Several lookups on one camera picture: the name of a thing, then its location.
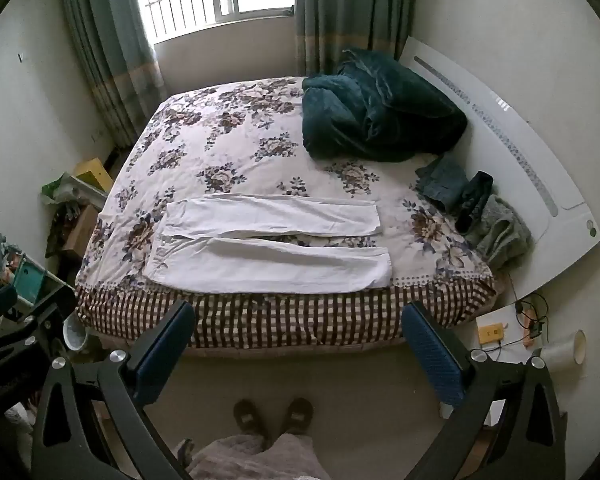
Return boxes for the brown cardboard box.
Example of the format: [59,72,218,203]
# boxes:
[62,204,101,261]

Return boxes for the white round container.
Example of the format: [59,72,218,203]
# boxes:
[62,320,91,353]

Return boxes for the white paper cup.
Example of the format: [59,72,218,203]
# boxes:
[540,329,587,372]

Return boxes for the white pants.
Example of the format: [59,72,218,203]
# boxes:
[147,192,393,295]

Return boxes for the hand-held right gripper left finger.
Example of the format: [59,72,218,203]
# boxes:
[30,300,197,480]

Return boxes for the black cable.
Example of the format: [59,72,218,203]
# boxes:
[500,272,551,348]

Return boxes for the grey-green garment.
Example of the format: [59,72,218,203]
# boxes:
[464,194,535,272]

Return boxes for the grey-green striped curtain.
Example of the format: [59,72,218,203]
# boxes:
[292,0,420,78]
[55,0,168,148]

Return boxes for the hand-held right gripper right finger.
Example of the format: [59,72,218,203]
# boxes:
[401,301,568,480]

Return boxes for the white bedside table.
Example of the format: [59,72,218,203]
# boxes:
[467,305,551,361]

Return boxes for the white headboard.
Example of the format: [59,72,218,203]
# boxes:
[399,36,600,301]

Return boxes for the black garment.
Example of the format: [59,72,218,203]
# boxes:
[454,171,495,235]

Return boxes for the brown slipper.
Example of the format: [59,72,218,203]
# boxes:
[232,399,266,436]
[280,397,315,435]

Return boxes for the yellow power socket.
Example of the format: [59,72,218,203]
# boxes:
[477,324,506,345]

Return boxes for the dark blue folded jeans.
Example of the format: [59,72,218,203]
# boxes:
[415,155,473,213]

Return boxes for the yellow box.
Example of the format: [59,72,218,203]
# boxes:
[75,157,115,192]

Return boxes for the dark teal blanket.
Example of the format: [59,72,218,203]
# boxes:
[301,49,468,163]

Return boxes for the teal and white box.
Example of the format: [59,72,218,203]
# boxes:
[0,232,76,321]

